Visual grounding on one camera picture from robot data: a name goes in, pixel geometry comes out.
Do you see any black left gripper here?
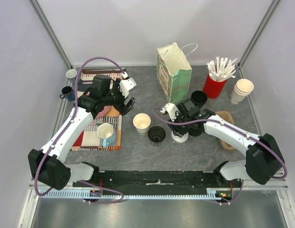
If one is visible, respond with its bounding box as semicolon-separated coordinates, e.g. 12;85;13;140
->
102;79;136;115

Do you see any white plastic cup lid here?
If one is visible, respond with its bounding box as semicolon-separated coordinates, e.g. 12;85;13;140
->
171;132;189;143

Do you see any black paper cup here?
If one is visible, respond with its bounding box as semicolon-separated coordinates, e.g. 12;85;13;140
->
147;126;166;146
190;90;207;107

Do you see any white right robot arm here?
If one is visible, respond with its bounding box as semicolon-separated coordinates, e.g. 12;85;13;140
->
162;99;285;187

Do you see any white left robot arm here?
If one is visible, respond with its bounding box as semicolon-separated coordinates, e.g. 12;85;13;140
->
28;75;137;190

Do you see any black plastic lid stack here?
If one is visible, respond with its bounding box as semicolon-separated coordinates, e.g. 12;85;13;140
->
188;127;205;137

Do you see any pink dotted plate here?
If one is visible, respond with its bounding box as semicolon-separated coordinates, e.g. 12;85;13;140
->
95;106;112;119

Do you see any red ribbed paper cup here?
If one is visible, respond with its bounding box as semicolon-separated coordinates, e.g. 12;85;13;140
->
202;74;227;99

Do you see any brown pulp cup carrier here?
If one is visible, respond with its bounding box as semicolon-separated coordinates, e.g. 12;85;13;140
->
216;111;235;151

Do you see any light blue ceramic mug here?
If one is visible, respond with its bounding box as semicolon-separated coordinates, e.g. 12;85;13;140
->
97;124;117;148

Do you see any green patterned paper bag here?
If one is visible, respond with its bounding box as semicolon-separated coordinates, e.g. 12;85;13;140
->
157;42;192;104

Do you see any colourful patterned placemat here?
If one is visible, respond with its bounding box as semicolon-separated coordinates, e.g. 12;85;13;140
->
71;69;123;151

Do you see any white wrapped straws bundle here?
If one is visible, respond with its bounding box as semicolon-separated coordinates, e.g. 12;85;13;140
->
207;57;238;82

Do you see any white paper cup stack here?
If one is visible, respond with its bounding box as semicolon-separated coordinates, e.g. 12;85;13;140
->
230;78;254;105

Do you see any dark blue ceramic mug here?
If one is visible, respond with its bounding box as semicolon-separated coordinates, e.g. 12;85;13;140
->
59;86;75;101

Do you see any grey ceramic mug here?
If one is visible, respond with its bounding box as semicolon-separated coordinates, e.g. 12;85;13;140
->
65;69;78;85

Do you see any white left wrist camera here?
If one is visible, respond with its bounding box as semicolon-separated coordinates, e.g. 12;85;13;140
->
119;78;137;98

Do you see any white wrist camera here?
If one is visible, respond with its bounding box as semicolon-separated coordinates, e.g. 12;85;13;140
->
119;78;137;98
160;103;179;122

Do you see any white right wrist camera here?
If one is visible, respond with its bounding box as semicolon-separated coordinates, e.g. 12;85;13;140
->
160;103;179;122

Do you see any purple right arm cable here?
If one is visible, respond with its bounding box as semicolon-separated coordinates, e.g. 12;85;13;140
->
153;107;288;205

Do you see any pink handled knife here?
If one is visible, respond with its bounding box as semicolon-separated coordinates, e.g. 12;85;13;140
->
89;123;116;126

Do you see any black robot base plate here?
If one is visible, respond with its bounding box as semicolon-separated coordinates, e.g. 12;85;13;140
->
88;171;241;194

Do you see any white slotted cable duct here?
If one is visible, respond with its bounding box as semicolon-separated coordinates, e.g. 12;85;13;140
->
44;189;222;200

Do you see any aluminium frame post left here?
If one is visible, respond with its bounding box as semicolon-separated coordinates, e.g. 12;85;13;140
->
29;0;73;69

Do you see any aluminium frame post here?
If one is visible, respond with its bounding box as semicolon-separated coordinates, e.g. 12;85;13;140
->
238;0;281;70
29;0;73;69

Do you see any aluminium frame post right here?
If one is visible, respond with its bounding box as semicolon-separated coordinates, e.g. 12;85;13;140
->
238;0;281;70

